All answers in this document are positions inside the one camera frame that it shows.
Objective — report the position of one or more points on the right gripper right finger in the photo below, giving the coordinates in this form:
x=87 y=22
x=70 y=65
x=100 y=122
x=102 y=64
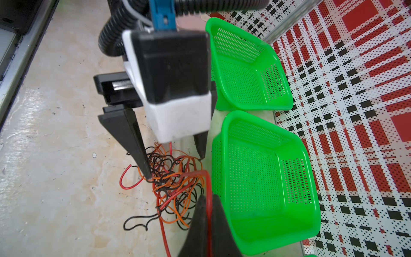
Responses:
x=223 y=243

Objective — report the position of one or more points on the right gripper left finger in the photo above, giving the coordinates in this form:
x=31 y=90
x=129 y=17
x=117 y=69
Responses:
x=196 y=243

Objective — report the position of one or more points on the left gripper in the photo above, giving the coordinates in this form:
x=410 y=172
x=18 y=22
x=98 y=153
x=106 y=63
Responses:
x=119 y=118

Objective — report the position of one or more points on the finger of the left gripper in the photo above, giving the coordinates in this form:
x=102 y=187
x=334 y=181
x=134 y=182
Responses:
x=200 y=141

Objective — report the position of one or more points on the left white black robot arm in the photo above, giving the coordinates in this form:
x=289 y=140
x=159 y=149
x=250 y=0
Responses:
x=157 y=16

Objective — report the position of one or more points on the middle green plastic basket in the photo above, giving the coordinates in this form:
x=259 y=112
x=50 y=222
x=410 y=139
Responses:
x=263 y=177

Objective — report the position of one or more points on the green plastic basket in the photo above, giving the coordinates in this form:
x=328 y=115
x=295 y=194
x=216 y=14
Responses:
x=247 y=71
x=263 y=177

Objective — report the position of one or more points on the left green plastic basket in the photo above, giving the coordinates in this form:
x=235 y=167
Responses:
x=247 y=71

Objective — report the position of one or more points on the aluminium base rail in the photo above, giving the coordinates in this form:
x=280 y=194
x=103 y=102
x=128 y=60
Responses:
x=23 y=25

